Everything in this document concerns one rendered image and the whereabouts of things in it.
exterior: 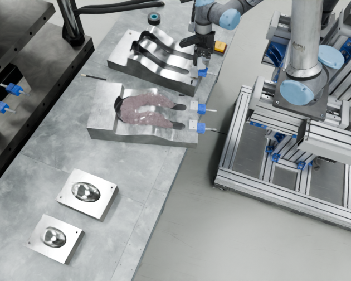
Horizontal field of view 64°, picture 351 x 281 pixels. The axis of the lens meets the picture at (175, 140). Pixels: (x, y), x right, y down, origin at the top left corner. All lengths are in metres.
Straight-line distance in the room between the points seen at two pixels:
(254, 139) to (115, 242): 1.32
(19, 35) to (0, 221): 0.83
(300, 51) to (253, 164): 1.16
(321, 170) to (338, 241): 0.50
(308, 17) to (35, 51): 1.41
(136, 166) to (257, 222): 1.14
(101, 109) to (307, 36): 0.87
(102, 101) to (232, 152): 1.05
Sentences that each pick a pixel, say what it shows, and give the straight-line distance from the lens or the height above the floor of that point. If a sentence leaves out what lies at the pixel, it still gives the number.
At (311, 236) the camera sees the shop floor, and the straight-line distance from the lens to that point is 2.28.
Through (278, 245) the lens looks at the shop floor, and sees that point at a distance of 2.17.
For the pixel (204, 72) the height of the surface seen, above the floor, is 0.95.
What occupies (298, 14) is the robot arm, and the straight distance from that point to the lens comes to 0.98.
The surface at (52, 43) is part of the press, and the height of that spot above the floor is 0.79.
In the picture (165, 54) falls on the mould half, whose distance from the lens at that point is 1.55.
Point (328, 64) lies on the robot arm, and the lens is 1.17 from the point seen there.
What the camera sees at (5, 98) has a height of 0.88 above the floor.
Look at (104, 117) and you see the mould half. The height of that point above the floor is 0.91.
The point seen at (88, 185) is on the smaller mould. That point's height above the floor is 0.85.
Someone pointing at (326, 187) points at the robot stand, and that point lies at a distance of 2.19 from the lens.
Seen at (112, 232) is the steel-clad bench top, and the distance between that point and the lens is 1.22.
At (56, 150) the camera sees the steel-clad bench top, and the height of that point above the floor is 0.80.
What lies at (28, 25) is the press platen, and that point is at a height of 1.04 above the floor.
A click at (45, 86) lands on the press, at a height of 0.79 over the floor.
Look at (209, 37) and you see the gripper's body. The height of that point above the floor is 1.14.
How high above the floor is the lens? 1.99
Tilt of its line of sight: 62 degrees down
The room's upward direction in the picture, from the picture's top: 7 degrees clockwise
